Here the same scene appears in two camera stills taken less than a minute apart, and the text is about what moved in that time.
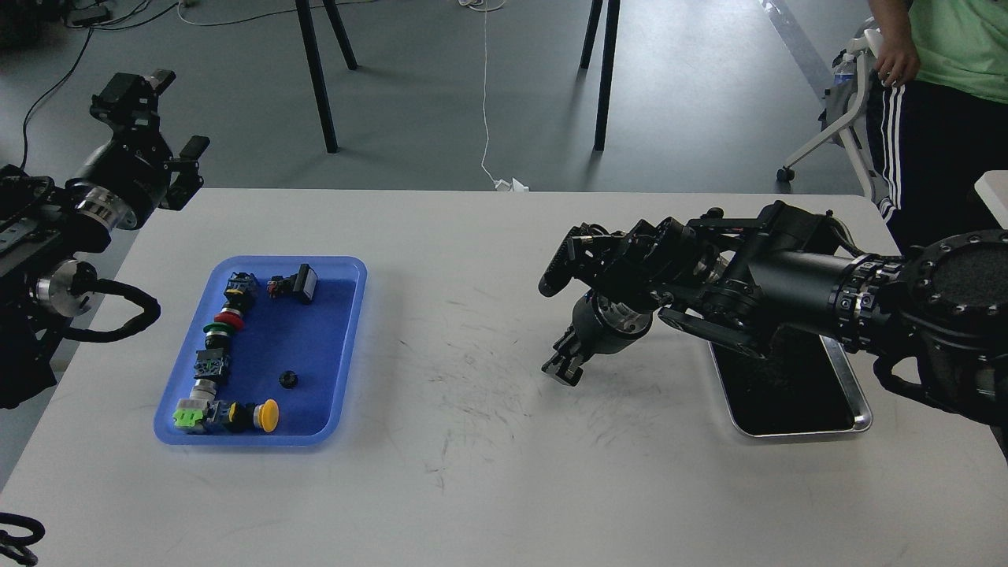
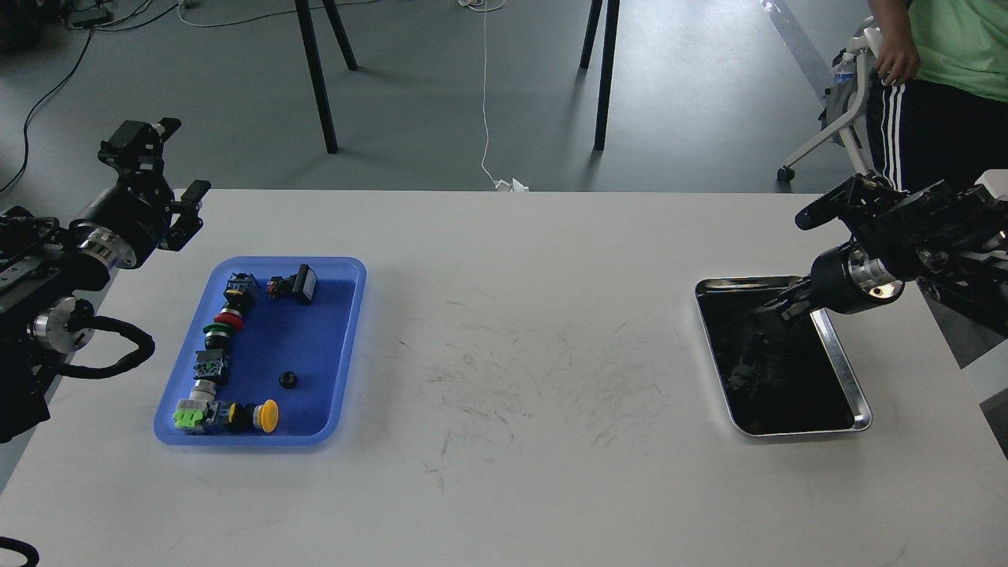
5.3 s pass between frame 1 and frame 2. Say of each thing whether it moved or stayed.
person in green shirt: stayed
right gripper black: moved
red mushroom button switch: stayed
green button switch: stayed
